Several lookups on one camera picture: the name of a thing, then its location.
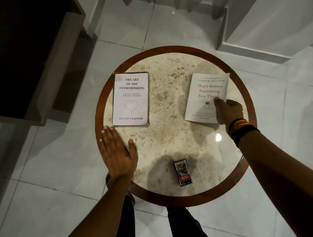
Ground person's left hand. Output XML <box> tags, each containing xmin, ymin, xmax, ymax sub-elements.
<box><xmin>99</xmin><ymin>126</ymin><xmax>139</xmax><ymax>181</ymax></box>

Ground person's right hand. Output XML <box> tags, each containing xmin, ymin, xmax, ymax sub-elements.
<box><xmin>214</xmin><ymin>97</ymin><xmax>244</xmax><ymax>134</ymax></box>

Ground white book with red title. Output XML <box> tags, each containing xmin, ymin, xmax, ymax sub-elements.
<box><xmin>185</xmin><ymin>72</ymin><xmax>230</xmax><ymax>124</ymax></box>

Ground person's right forearm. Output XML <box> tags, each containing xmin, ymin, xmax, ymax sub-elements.
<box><xmin>238</xmin><ymin>131</ymin><xmax>313</xmax><ymax>237</ymax></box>

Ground person's left forearm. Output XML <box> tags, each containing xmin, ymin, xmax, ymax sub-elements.
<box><xmin>68</xmin><ymin>175</ymin><xmax>134</xmax><ymax>237</ymax></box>

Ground orange striped thread wristband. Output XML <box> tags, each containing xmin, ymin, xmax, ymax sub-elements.
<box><xmin>229</xmin><ymin>119</ymin><xmax>253</xmax><ymax>137</ymax></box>

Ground black wristband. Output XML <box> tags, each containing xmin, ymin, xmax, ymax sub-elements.
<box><xmin>232</xmin><ymin>127</ymin><xmax>260</xmax><ymax>147</ymax></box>

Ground white book with heart outline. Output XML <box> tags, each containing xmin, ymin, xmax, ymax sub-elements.
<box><xmin>112</xmin><ymin>72</ymin><xmax>150</xmax><ymax>127</ymax></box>

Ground small cigarette pack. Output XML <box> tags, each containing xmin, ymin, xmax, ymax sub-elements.
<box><xmin>173</xmin><ymin>159</ymin><xmax>193</xmax><ymax>187</ymax></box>

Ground round wood-rimmed marble table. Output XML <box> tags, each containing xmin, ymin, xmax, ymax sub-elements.
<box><xmin>95</xmin><ymin>46</ymin><xmax>258</xmax><ymax>207</ymax></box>

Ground dark trousers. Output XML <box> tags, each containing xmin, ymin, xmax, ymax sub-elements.
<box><xmin>116</xmin><ymin>195</ymin><xmax>208</xmax><ymax>237</ymax></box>

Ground dark wooden cabinet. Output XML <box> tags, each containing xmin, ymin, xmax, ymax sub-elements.
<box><xmin>0</xmin><ymin>0</ymin><xmax>86</xmax><ymax>126</ymax></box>

